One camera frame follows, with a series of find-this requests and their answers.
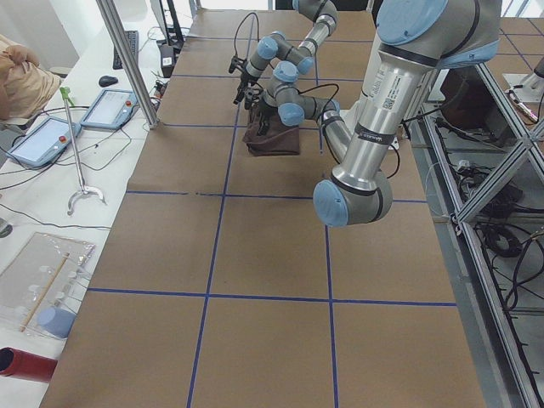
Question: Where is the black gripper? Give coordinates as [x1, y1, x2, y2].
[258, 99, 275, 135]
[233, 72, 255, 105]

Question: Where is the dark brown t-shirt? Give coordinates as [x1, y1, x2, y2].
[242, 105, 301, 156]

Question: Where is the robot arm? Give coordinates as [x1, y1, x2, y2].
[229, 0, 338, 105]
[248, 1, 501, 227]

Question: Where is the black box white label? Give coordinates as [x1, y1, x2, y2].
[158, 43, 179, 78]

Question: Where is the black keyboard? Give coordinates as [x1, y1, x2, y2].
[112, 30, 140, 71]

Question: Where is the far blue teach pendant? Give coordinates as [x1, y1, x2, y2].
[80, 88, 138, 130]

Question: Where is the blue teach pendant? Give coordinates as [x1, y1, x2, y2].
[6, 117, 82, 167]
[80, 88, 138, 130]

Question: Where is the black computer mouse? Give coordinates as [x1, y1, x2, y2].
[99, 76, 119, 88]

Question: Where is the brown kraft paper cover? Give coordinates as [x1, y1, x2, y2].
[42, 10, 485, 407]

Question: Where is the metal reacher grabber tool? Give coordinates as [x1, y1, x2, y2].
[59, 87, 106, 216]

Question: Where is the near blue teach pendant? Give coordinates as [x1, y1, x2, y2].
[6, 117, 82, 167]

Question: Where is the seated person beige shirt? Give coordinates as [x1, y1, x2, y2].
[1, 35, 62, 120]

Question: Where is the clear plastic bag sheet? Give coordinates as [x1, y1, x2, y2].
[1, 233, 95, 339]

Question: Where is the blue plastic cup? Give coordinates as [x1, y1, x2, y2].
[37, 306, 77, 338]

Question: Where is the red cylinder tube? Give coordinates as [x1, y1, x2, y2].
[1, 347, 58, 383]

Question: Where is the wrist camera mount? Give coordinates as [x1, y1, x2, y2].
[228, 55, 247, 74]
[243, 84, 264, 111]

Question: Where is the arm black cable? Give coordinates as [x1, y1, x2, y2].
[297, 82, 403, 179]

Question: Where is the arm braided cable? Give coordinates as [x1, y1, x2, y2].
[232, 11, 261, 60]

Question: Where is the aluminium frame post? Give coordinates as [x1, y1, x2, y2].
[96, 0, 159, 129]

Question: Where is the aluminium side frame rack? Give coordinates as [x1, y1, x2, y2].
[404, 53, 543, 407]

